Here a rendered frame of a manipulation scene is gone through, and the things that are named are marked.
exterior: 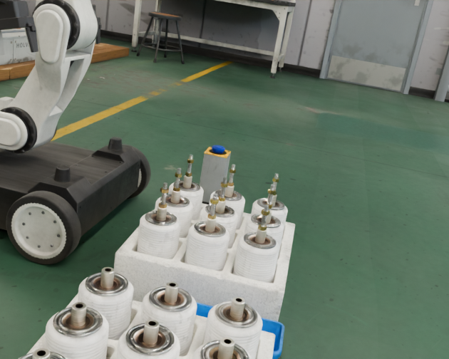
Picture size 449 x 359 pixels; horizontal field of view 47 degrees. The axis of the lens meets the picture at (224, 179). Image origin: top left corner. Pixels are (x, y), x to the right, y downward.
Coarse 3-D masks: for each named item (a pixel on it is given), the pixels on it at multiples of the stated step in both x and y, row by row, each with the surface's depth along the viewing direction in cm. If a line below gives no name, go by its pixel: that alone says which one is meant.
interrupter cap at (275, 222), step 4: (252, 216) 131; (256, 216) 132; (260, 216) 132; (272, 216) 133; (252, 220) 128; (256, 220) 129; (260, 220) 130; (272, 220) 131; (276, 220) 131; (268, 224) 128; (272, 224) 128; (276, 224) 128; (280, 224) 129
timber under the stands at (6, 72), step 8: (96, 48) 489; (104, 48) 499; (112, 48) 506; (120, 48) 515; (128, 48) 528; (96, 56) 463; (104, 56) 478; (112, 56) 494; (120, 56) 514; (8, 64) 355; (16, 64) 359; (24, 64) 364; (32, 64) 369; (0, 72) 336; (8, 72) 344; (16, 72) 353; (24, 72) 362; (0, 80) 338
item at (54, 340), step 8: (104, 320) 84; (48, 328) 80; (104, 328) 82; (48, 336) 79; (56, 336) 78; (64, 336) 78; (88, 336) 79; (96, 336) 80; (104, 336) 81; (48, 344) 80; (56, 344) 78; (64, 344) 78; (72, 344) 78; (80, 344) 78; (88, 344) 79; (96, 344) 80; (104, 344) 82; (56, 352) 79; (64, 352) 78; (72, 352) 78; (80, 352) 79; (88, 352) 79; (96, 352) 81; (104, 352) 83
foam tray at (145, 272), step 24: (288, 240) 138; (120, 264) 119; (144, 264) 118; (168, 264) 117; (288, 264) 126; (144, 288) 120; (192, 288) 117; (216, 288) 116; (240, 288) 115; (264, 288) 114; (264, 312) 116
